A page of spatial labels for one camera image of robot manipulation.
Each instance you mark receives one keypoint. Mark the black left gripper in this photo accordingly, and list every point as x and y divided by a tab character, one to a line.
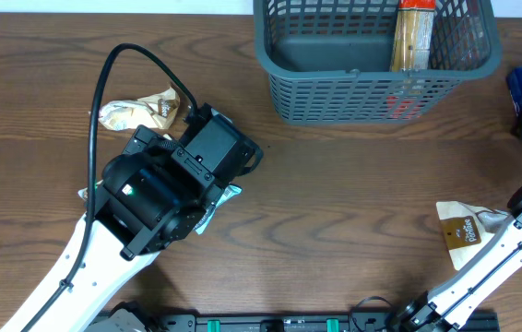
159	143

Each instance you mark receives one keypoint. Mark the tan brown pouch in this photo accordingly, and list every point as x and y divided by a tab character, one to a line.
467	229

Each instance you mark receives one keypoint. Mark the grey plastic basket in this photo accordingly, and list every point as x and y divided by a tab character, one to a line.
328	61

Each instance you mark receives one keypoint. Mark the orange tan cracker pack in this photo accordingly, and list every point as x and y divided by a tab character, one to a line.
411	51

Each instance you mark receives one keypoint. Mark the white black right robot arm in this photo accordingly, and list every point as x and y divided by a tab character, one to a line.
449	306

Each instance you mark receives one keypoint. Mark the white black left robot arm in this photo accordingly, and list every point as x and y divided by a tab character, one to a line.
155	193

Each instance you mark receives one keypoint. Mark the crumpled tan snack bag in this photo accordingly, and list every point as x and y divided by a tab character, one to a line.
156	111

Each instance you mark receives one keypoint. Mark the tan brown cookie bag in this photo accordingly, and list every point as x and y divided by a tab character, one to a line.
84	193

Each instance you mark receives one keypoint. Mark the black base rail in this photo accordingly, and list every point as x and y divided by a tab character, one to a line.
131	317

